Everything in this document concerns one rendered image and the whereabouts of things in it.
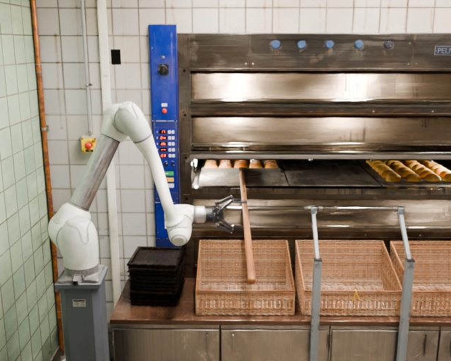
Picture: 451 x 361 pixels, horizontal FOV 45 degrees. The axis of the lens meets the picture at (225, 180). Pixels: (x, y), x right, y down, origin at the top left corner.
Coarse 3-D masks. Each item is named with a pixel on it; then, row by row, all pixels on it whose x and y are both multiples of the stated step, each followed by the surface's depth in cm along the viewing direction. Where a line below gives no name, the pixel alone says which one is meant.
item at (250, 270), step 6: (240, 174) 360; (240, 180) 346; (246, 198) 307; (246, 204) 294; (246, 210) 284; (246, 216) 273; (246, 222) 265; (246, 228) 256; (246, 234) 248; (246, 240) 242; (246, 246) 235; (246, 252) 229; (252, 252) 229; (246, 258) 224; (252, 258) 222; (246, 264) 219; (252, 264) 216; (252, 270) 210; (252, 276) 204; (252, 282) 204
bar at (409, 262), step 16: (240, 208) 300; (256, 208) 300; (272, 208) 300; (288, 208) 300; (304, 208) 300; (320, 208) 300; (336, 208) 300; (352, 208) 300; (368, 208) 299; (384, 208) 299; (400, 208) 298; (400, 224) 297; (320, 272) 285; (320, 288) 287; (400, 320) 294; (400, 336) 293; (400, 352) 296
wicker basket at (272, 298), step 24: (216, 240) 341; (240, 240) 341; (264, 240) 341; (216, 264) 341; (240, 264) 341; (264, 264) 341; (288, 264) 320; (216, 288) 335; (240, 288) 334; (264, 288) 335; (288, 288) 323; (216, 312) 302; (240, 312) 302; (264, 312) 302; (288, 312) 302
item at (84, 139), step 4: (84, 136) 324; (88, 136) 324; (92, 136) 324; (96, 136) 324; (84, 140) 323; (88, 140) 323; (96, 140) 323; (84, 144) 323; (92, 144) 323; (96, 144) 323; (84, 148) 324; (92, 148) 324; (84, 152) 324; (88, 152) 324
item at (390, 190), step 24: (192, 192) 337; (216, 192) 337; (240, 192) 337; (264, 192) 337; (288, 192) 336; (312, 192) 336; (336, 192) 336; (360, 192) 336; (384, 192) 336; (408, 192) 335; (432, 192) 335
